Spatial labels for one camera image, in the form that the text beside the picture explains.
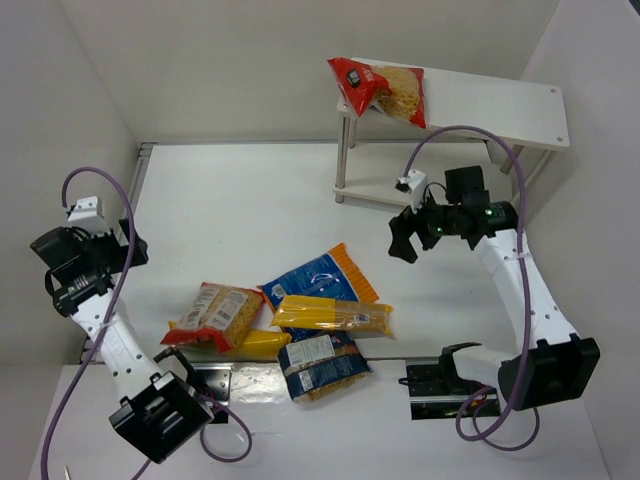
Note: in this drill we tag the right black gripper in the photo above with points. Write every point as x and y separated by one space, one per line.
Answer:
420 226

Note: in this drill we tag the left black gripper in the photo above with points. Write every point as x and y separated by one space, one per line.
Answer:
126 248

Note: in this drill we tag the red fusilli pasta bag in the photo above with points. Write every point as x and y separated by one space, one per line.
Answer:
397 92

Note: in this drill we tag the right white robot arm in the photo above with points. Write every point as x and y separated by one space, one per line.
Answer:
553 363

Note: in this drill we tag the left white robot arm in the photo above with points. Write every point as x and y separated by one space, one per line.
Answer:
163 399

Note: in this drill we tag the blue orange pasta bag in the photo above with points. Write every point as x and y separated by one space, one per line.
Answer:
331 275

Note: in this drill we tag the red macaroni pasta bag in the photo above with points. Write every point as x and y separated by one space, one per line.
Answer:
219 314

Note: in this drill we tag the yellow pasta bag underneath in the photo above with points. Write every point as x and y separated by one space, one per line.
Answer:
257 346

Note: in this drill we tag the white two-tier shelf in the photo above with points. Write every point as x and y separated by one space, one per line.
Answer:
529 117

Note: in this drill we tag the dark blue pasta bag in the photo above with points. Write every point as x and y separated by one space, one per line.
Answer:
322 365

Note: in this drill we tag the yellow spaghetti bag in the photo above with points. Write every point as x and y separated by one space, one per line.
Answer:
315 313

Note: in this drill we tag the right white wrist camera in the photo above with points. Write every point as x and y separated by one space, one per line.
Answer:
413 183

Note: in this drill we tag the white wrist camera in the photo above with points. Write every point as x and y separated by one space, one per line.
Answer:
87 215
413 183

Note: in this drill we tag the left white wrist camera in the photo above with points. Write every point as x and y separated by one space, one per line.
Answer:
87 215

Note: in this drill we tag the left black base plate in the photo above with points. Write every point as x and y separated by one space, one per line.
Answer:
217 379

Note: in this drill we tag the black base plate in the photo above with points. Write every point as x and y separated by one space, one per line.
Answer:
217 379
433 394

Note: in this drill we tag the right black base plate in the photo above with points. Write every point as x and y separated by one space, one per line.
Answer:
433 394

